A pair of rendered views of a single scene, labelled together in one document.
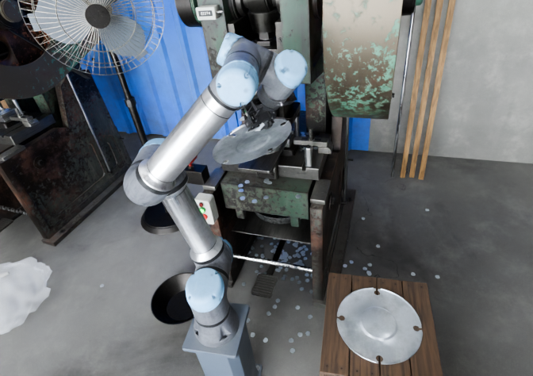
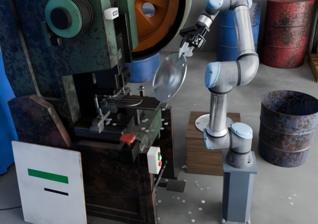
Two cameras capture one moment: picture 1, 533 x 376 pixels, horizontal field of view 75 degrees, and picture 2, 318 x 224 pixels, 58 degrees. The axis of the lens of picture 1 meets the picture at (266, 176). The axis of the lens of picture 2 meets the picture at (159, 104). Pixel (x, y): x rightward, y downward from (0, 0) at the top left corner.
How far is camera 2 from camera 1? 1.92 m
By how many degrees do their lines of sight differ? 77
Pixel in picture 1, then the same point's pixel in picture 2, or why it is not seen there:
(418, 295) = (197, 113)
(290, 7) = (130, 3)
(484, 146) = not seen: hidden behind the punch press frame
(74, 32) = not seen: outside the picture
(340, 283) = (192, 133)
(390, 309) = (206, 120)
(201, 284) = (242, 127)
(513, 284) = not seen: hidden behind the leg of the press
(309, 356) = (210, 181)
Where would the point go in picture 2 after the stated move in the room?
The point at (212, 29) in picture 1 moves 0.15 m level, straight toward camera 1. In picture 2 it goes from (108, 27) to (140, 23)
